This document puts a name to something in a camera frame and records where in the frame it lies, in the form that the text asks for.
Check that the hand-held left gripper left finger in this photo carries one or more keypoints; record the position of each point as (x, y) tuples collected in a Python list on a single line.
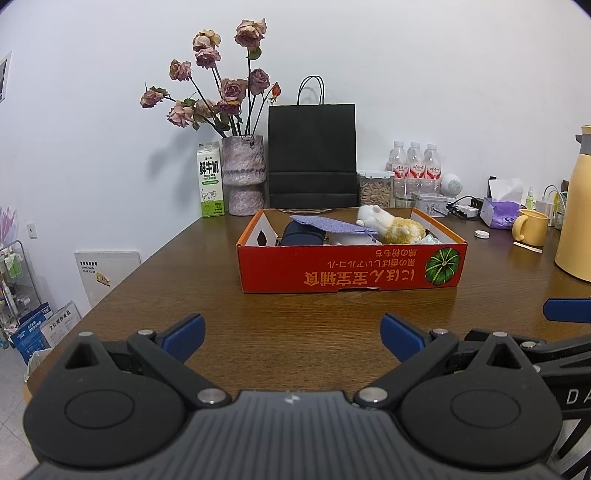
[(184, 337)]

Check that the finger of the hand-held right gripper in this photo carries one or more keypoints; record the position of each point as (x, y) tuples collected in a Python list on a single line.
[(554, 353), (568, 309)]

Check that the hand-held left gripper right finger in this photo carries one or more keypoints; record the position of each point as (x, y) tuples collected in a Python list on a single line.
[(401, 337)]

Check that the red cardboard box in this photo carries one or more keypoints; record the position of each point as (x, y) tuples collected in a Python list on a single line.
[(323, 277)]

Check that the iridescent clear plastic bag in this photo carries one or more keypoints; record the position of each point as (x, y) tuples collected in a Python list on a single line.
[(429, 240)]

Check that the white and yellow plush toy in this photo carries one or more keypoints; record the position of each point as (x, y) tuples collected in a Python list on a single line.
[(401, 230)]

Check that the purple knitted cloth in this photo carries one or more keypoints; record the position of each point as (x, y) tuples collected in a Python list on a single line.
[(323, 224)]

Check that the navy blue case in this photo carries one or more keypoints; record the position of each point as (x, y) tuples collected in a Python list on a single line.
[(300, 235)]

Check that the wooden desktop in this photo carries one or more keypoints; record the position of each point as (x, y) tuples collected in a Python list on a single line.
[(184, 286)]

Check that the white paper strip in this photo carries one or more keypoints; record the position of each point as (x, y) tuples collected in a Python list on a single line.
[(528, 247)]

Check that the yellow mug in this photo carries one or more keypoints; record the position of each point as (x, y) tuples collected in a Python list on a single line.
[(535, 228)]

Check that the white leaning panel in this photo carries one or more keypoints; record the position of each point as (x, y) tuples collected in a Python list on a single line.
[(108, 277)]

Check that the yellow thermos jug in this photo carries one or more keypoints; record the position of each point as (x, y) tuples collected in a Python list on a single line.
[(577, 207)]

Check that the white charger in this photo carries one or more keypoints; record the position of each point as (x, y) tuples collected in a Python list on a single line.
[(545, 205)]

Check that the white round lid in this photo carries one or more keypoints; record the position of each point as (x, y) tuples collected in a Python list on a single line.
[(481, 234)]

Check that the purple tissue box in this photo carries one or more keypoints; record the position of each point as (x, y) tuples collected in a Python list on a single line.
[(501, 214)]

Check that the small green spray bottle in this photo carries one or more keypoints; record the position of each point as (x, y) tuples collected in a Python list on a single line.
[(530, 199)]

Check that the white printed box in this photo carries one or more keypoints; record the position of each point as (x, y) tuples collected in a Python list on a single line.
[(62, 323)]

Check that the white floral tin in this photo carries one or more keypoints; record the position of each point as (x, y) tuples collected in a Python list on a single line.
[(431, 205)]

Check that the clear drinking glass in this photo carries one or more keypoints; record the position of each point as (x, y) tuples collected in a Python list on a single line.
[(404, 194)]

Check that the white green milk carton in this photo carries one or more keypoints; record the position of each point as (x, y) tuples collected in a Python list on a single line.
[(211, 184)]

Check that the blue cardboard box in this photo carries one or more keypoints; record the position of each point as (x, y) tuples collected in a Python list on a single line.
[(30, 332)]

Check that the clear red-label water bottle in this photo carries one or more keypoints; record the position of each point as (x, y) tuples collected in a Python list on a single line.
[(414, 161), (398, 161), (432, 164)]

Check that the purple mottled vase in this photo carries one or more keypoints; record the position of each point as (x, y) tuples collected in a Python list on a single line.
[(242, 170)]

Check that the black paper bag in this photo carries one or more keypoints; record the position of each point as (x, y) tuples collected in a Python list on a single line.
[(314, 152)]

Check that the dried pink roses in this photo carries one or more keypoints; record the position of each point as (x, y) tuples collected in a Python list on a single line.
[(231, 90)]

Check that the white wall outlet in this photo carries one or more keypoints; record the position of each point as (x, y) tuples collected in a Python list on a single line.
[(31, 230)]

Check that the purple wall sticker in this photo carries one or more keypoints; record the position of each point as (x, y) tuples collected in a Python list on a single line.
[(7, 221)]

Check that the wall picture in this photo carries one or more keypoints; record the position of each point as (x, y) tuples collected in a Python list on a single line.
[(4, 76)]

